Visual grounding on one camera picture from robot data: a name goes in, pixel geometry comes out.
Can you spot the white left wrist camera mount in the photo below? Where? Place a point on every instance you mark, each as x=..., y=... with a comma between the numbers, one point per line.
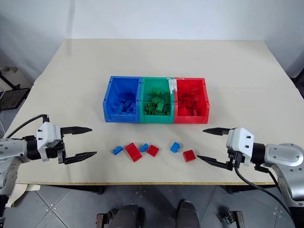
x=47, y=133

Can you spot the large red toy brick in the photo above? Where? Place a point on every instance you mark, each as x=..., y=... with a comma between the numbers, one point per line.
x=133, y=152

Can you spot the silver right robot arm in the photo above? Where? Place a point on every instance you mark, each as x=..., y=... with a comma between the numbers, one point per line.
x=282, y=154

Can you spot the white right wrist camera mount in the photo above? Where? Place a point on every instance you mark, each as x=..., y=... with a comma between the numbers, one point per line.
x=240, y=140

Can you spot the dark green toy brick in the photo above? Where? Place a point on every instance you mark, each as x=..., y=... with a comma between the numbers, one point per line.
x=167, y=97

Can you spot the white torn tape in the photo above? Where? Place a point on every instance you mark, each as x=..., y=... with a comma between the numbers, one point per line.
x=171, y=84

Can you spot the dark brown metal bracket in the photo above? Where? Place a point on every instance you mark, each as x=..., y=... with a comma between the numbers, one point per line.
x=102, y=219
x=235, y=218

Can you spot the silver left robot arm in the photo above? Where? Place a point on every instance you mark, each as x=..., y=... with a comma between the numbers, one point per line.
x=12, y=148

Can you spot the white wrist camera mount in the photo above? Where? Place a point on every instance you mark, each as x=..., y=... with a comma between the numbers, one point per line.
x=47, y=133
x=240, y=140

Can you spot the dark rounded shape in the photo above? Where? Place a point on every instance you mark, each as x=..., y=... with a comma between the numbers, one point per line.
x=129, y=217
x=188, y=215

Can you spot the black table frame bar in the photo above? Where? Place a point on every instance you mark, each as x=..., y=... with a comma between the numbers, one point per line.
x=249, y=189

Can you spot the small blue toy brick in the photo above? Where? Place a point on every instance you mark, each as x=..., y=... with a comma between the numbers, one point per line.
x=175, y=147
x=144, y=147
x=117, y=150

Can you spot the beige hanging cloth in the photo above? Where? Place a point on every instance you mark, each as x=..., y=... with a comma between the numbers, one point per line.
x=20, y=192

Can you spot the green plastic bin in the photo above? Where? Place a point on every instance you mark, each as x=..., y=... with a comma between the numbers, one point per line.
x=155, y=118

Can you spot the black stand pole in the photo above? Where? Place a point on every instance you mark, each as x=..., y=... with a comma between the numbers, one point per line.
x=9, y=82

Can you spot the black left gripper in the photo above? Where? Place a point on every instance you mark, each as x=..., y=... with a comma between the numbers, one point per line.
x=55, y=150

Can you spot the black mesh stand plate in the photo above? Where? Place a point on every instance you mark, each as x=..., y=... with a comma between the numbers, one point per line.
x=13, y=98

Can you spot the dark background object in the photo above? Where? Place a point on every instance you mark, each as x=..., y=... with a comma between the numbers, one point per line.
x=299, y=69

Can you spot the square red toy brick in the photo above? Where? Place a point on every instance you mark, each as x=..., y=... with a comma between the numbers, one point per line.
x=189, y=156
x=153, y=150

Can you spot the red plastic bin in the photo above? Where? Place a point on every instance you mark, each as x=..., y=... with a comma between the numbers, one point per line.
x=190, y=119

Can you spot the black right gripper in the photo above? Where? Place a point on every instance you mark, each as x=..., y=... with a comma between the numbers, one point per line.
x=237, y=158

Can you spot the blue plastic bin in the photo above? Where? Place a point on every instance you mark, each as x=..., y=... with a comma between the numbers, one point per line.
x=110, y=116

